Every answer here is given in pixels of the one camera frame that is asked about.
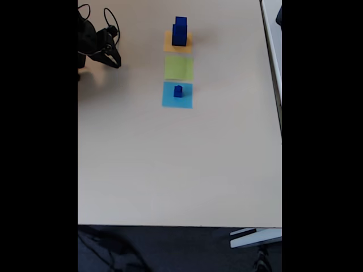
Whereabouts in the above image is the orange paper square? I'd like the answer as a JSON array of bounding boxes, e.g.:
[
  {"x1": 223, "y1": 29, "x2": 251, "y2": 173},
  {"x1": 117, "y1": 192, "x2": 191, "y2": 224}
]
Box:
[{"x1": 163, "y1": 30, "x2": 193, "y2": 54}]

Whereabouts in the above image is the green paper square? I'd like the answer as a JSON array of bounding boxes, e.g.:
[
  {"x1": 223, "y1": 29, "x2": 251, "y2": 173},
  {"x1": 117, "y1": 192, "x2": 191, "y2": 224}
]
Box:
[{"x1": 164, "y1": 54, "x2": 195, "y2": 81}]

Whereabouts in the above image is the light blue paper square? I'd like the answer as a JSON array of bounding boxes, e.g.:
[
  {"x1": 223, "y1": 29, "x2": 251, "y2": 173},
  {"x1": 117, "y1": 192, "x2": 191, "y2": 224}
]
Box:
[{"x1": 161, "y1": 81, "x2": 194, "y2": 109}]

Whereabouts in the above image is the large blue cube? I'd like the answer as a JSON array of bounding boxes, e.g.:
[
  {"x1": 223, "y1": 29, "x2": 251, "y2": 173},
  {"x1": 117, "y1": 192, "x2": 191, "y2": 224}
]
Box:
[{"x1": 171, "y1": 23, "x2": 188, "y2": 47}]

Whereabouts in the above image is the white neighbouring desk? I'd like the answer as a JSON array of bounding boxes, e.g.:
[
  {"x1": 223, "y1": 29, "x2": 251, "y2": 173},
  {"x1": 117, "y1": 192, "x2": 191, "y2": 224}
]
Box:
[{"x1": 260, "y1": 0, "x2": 282, "y2": 138}]

